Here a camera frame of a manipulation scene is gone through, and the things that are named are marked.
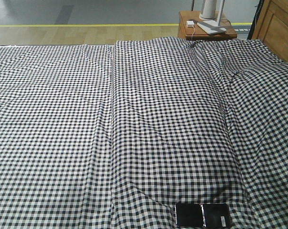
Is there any black smartphone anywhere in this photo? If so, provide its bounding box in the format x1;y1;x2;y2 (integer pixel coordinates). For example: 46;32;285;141
175;203;232;229

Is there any white desk lamp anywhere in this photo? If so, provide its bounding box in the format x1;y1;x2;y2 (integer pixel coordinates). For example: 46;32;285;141
197;0;226;35

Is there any black white checkered bedsheet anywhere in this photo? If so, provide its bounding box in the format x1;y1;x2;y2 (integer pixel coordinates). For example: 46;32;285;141
0;37;288;229

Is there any wooden nightstand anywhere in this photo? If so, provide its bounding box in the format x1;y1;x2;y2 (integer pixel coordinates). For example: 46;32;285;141
177;10;238;41

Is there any white charger adapter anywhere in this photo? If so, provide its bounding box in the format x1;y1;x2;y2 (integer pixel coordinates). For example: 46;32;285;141
186;21;195;28

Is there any white cylindrical speaker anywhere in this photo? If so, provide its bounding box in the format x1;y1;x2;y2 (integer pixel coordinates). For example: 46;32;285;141
199;0;217;21

